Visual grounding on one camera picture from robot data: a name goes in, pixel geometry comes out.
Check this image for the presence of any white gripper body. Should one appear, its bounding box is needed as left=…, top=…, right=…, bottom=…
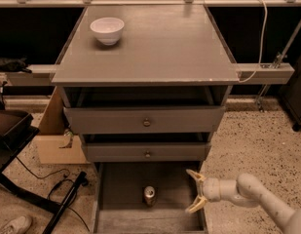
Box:
left=203, top=177, right=239, bottom=202

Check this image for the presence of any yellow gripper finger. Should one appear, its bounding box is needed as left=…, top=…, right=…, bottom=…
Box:
left=186, top=169, right=207, bottom=183
left=185, top=196, right=207, bottom=214

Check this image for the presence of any orange soda can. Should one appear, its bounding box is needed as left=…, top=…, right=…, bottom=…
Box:
left=143, top=186, right=156, bottom=207

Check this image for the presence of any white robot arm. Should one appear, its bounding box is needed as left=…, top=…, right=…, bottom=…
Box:
left=186, top=169, right=301, bottom=234

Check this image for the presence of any grey bottom drawer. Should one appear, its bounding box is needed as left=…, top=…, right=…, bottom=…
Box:
left=91, top=162, right=208, bottom=234

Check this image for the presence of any grey drawer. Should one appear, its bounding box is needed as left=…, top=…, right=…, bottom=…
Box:
left=64, top=106, right=225, bottom=135
left=91, top=162, right=208, bottom=234
left=82, top=142, right=210, bottom=162

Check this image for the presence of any grey middle drawer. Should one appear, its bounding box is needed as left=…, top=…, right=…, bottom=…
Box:
left=82, top=142, right=210, bottom=162

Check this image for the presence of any grey drawer cabinet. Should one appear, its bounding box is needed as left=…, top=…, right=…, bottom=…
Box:
left=53, top=5, right=239, bottom=162

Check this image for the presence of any grey top drawer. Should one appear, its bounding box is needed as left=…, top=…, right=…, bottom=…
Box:
left=64, top=106, right=225, bottom=135

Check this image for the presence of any black pole on floor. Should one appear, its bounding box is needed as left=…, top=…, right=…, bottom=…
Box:
left=42, top=172, right=87, bottom=234

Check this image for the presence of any cardboard box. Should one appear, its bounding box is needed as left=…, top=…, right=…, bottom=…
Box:
left=34, top=89, right=88, bottom=165

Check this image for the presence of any white ceramic bowl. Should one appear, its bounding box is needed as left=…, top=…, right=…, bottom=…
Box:
left=90, top=18, right=125, bottom=46

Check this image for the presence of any white shoe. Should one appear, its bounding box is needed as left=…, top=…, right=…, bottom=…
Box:
left=0, top=215, right=32, bottom=234

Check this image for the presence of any black tray table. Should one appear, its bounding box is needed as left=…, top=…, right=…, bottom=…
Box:
left=0, top=110, right=59, bottom=214

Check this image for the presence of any metal rail frame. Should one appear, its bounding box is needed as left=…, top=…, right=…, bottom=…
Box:
left=0, top=0, right=293, bottom=86

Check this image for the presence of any black cable on floor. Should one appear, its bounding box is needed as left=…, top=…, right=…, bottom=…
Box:
left=3, top=143, right=91, bottom=232

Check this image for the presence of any white cable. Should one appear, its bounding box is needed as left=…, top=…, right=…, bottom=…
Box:
left=238, top=0, right=269, bottom=84

